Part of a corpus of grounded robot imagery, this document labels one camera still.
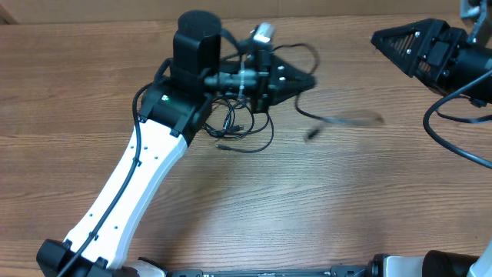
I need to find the black usb cable removed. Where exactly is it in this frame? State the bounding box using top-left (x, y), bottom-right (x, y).
top-left (271, 42), bottom-right (385, 143)

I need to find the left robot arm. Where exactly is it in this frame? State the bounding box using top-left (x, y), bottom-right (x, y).
top-left (36, 10), bottom-right (316, 276)

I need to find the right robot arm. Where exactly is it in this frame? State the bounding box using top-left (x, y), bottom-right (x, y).
top-left (358, 0), bottom-right (491, 277)

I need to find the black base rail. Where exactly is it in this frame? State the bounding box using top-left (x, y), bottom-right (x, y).
top-left (167, 265), bottom-right (379, 277)

